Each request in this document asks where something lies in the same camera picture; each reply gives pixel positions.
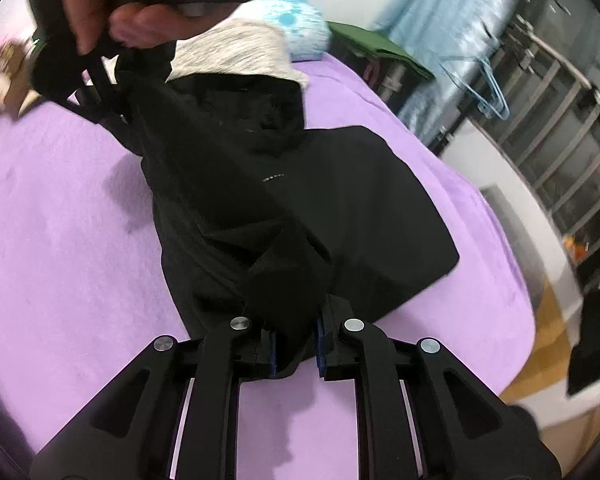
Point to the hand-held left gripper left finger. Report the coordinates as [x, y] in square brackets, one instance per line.
[272, 360]

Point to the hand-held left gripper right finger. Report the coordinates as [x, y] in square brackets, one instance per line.
[321, 355]

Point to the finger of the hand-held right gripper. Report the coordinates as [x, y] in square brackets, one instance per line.
[102, 82]
[100, 116]

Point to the black jacket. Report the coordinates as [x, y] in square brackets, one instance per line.
[280, 200]

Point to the person's right hand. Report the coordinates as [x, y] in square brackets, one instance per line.
[85, 10]

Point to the grey-white fuzzy cloth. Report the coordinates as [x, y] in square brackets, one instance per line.
[230, 50]

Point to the brown cushion with yellow print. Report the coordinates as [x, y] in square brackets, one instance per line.
[5, 85]

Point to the purple blanket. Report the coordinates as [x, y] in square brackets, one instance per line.
[55, 210]

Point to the light blue patterned pillow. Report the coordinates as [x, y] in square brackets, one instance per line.
[300, 25]

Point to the green cloth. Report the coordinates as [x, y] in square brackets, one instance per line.
[375, 42]

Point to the light blue curtain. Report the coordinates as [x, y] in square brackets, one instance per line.
[430, 0]

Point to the black flat object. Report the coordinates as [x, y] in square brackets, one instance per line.
[595, 340]

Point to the small orange object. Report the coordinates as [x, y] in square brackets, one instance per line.
[574, 247]

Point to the grey metal window grille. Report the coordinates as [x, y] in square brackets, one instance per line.
[555, 125]

